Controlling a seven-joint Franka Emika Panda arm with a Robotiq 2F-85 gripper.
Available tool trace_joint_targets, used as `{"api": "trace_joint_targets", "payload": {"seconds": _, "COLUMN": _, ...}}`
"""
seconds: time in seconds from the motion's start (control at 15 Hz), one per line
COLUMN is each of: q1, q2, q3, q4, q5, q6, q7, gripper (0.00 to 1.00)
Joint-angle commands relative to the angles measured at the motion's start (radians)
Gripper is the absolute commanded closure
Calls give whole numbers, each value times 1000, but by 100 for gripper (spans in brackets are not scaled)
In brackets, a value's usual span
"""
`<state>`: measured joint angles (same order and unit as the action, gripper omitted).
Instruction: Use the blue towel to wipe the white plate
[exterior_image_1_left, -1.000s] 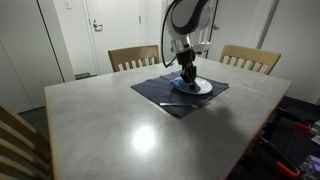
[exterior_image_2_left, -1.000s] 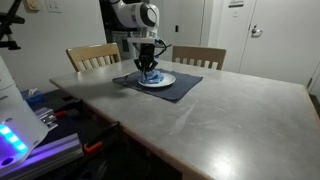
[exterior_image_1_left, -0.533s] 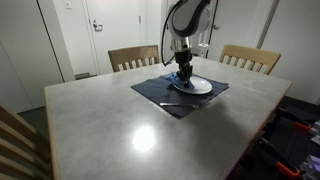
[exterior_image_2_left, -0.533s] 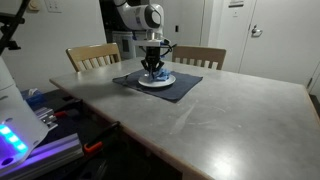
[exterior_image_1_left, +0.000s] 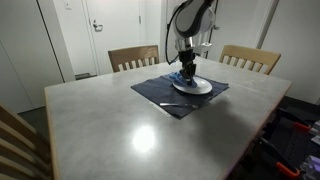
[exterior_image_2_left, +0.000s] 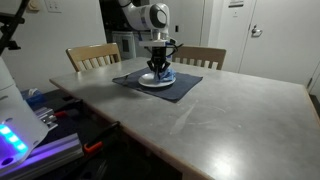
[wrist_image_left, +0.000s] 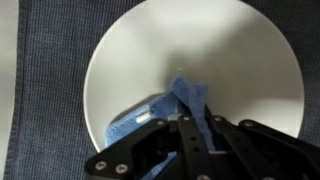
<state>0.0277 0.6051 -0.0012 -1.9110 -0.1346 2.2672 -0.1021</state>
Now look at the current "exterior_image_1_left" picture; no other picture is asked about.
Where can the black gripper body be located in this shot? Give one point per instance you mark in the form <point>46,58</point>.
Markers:
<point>187,61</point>

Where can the blue microfibre towel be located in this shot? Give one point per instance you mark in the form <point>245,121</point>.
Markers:
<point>176,78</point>

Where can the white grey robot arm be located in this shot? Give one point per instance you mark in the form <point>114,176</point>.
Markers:
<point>193,20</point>

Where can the round white plate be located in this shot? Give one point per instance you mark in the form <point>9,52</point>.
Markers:
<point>201,87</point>

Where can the silver metal fork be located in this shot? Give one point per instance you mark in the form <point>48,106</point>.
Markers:
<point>176,104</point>

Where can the dark blue woven placemat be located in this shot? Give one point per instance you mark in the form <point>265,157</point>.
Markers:
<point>156,91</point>

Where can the silver round door knob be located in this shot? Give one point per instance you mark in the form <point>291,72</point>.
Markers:
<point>216,27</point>

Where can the wooden chair dark slatted back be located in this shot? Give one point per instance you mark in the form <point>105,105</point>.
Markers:
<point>133,55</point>

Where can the white door with round knob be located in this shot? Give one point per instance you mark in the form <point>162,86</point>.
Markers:
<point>236,30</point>

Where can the wooden chair light slatted back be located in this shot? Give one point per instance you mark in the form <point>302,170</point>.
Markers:
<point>250,54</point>

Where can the dark floor vent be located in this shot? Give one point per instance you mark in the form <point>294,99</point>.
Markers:
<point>82,76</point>

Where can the orange black clamp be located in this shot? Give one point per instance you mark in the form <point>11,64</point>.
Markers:
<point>301,126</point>
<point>286,169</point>

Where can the purple white box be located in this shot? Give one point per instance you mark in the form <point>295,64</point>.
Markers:
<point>311,164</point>

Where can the wooden chair horizontal slat back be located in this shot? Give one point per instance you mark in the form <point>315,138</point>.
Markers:
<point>20,146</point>

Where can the white wall light switch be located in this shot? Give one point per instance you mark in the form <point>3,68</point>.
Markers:
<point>68,4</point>

